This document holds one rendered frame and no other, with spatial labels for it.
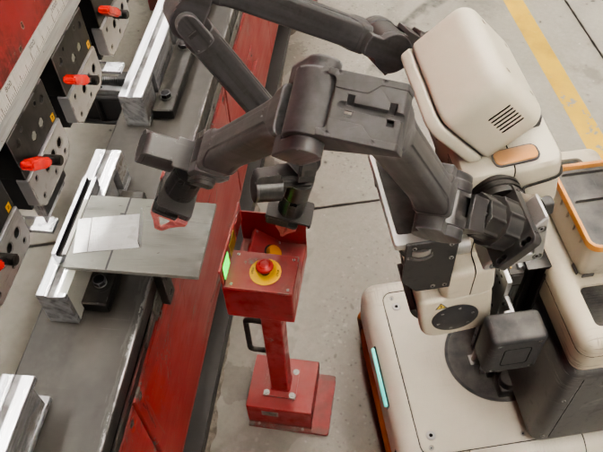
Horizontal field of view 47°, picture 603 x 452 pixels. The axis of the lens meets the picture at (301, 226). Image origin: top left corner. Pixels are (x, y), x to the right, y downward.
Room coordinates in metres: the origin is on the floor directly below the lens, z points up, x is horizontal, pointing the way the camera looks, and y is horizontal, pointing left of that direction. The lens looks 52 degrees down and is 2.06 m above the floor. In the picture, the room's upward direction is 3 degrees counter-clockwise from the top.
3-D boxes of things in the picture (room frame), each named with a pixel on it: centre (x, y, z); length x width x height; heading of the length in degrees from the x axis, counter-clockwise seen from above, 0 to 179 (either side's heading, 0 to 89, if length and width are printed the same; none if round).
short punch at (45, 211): (0.87, 0.46, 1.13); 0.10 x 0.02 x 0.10; 171
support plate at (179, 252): (0.85, 0.31, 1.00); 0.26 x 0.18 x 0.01; 81
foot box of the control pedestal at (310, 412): (0.93, 0.06, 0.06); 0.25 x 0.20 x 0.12; 78
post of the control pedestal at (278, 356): (0.94, 0.09, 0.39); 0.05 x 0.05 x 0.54; 78
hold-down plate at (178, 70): (1.46, 0.31, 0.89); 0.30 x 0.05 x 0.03; 171
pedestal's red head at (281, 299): (0.94, 0.09, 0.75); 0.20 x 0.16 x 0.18; 168
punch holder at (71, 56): (1.04, 0.43, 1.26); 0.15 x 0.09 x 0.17; 171
